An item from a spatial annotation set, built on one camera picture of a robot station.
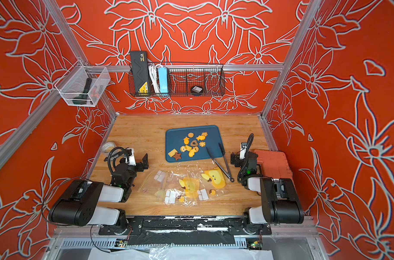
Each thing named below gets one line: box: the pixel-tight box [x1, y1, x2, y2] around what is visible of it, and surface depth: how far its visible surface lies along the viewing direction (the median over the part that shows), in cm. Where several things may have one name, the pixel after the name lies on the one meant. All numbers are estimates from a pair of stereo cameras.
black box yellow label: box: [129, 50, 151, 96], surface depth 89 cm
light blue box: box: [158, 67, 169, 96], surface depth 91 cm
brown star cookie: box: [173, 152, 182, 161], surface depth 97 cm
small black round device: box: [190, 85, 204, 93], surface depth 97 cm
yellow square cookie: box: [167, 148, 179, 158], surface depth 100 cm
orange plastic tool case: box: [253, 148, 294, 180], surface depth 90 cm
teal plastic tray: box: [165, 125, 223, 163], surface depth 103 cm
